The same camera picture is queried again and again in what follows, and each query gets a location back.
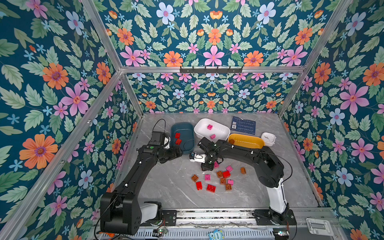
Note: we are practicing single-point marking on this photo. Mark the blue owl toy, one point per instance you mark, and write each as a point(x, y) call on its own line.
point(216, 235)

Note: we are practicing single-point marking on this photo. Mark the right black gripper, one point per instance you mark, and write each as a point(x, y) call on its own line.
point(207, 162)

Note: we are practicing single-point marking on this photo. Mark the dark blue printed card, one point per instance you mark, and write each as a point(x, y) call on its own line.
point(243, 126)

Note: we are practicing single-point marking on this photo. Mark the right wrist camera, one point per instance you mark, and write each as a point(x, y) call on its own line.
point(194, 157)

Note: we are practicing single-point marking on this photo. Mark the teal plastic container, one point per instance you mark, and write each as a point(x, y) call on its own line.
point(187, 136)

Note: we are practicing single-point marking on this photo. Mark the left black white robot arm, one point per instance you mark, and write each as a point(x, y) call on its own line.
point(121, 212)

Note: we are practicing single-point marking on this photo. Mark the small white round dish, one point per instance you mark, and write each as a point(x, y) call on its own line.
point(269, 139)

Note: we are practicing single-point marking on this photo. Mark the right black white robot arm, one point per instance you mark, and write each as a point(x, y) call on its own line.
point(267, 165)

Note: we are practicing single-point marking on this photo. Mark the yellow plastic container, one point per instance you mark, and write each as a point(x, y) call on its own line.
point(246, 141)

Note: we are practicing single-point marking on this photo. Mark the large red lego brick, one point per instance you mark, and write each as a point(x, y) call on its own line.
point(211, 188)

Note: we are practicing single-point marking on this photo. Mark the white plastic container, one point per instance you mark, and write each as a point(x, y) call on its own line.
point(206, 127)

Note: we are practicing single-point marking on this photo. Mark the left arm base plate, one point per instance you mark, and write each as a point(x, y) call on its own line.
point(164, 218)

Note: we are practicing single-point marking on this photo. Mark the white device on rail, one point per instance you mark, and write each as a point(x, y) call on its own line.
point(319, 227)

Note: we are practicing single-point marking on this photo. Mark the black hook rail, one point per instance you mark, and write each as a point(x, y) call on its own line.
point(211, 70)

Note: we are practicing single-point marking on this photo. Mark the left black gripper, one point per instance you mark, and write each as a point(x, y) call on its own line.
point(173, 154)

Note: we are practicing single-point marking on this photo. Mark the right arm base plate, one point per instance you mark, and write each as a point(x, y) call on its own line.
point(268, 217)

